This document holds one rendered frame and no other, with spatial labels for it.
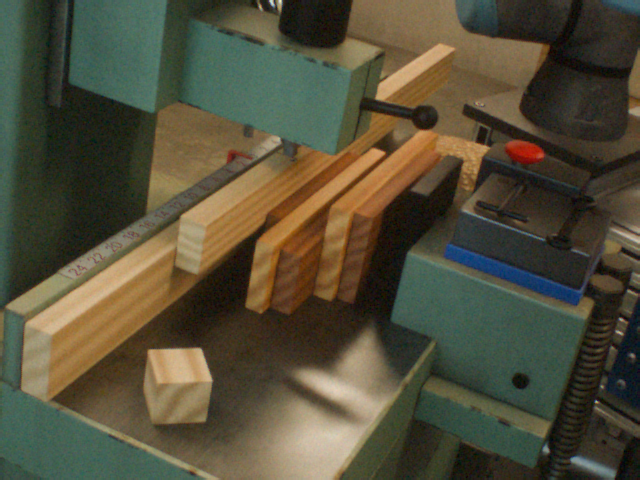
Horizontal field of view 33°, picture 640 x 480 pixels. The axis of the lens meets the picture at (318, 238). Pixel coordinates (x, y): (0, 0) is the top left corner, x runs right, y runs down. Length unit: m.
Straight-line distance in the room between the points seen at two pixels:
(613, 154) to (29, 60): 0.87
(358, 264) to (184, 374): 0.20
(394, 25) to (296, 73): 3.69
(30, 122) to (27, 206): 0.07
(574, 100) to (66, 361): 0.97
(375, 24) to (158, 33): 3.73
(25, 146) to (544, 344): 0.42
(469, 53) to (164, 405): 3.79
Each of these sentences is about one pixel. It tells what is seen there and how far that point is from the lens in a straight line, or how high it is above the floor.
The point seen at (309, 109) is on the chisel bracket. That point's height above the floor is 1.03.
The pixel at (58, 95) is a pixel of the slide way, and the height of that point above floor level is 0.99.
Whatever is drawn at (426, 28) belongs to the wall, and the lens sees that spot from 4.43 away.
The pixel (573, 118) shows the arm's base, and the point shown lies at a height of 0.84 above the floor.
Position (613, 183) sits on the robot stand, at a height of 0.73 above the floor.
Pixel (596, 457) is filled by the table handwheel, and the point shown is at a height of 0.82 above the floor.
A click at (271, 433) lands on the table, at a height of 0.90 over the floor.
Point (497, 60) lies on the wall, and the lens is 4.35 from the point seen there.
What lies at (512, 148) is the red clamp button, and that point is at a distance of 0.83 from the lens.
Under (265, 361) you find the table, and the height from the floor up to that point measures 0.90.
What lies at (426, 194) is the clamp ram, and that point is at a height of 0.99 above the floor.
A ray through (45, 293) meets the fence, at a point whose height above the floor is 0.95.
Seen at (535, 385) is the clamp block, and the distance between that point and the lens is 0.79.
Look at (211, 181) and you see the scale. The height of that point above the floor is 0.96.
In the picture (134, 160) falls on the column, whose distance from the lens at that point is 1.02.
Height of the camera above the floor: 1.31
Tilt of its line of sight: 28 degrees down
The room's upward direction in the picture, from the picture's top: 12 degrees clockwise
